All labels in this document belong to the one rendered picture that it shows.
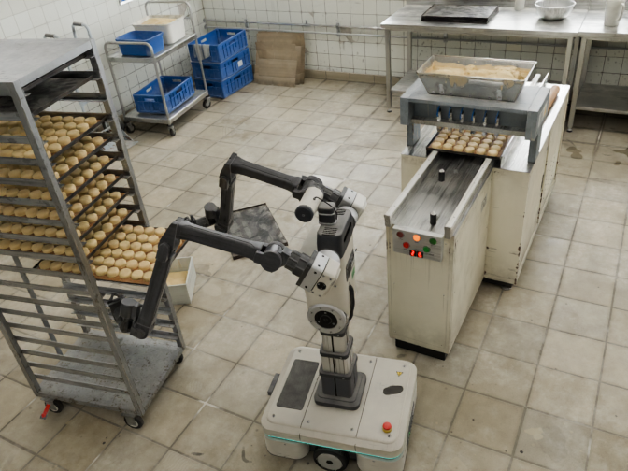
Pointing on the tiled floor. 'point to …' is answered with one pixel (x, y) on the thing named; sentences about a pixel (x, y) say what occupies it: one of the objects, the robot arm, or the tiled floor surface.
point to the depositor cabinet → (508, 192)
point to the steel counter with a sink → (518, 19)
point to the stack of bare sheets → (256, 226)
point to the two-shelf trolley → (159, 78)
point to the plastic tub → (181, 280)
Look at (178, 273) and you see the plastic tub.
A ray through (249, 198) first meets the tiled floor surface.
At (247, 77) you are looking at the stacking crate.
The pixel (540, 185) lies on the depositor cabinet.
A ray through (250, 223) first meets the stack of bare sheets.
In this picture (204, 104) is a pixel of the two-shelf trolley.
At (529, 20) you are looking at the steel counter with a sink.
